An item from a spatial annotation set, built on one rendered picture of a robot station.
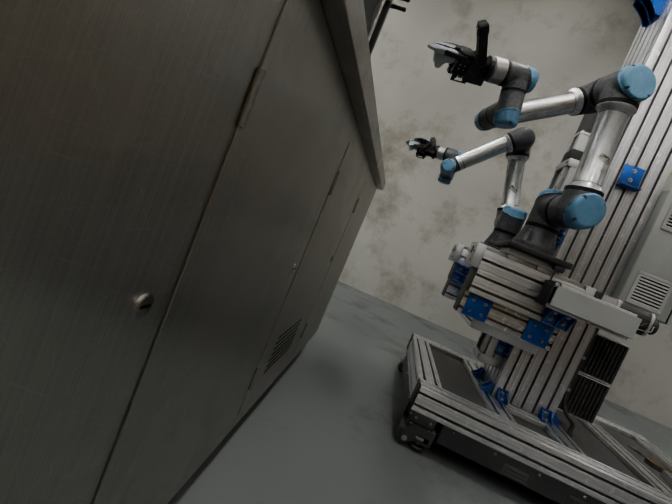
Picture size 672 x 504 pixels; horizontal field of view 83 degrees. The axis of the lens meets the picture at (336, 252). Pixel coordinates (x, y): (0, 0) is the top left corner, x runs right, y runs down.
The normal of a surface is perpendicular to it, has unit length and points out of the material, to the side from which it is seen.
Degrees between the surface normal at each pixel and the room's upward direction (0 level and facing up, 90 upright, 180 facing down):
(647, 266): 90
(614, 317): 90
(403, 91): 90
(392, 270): 90
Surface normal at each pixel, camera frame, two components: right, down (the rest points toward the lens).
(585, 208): 0.04, 0.24
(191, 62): 0.91, 0.39
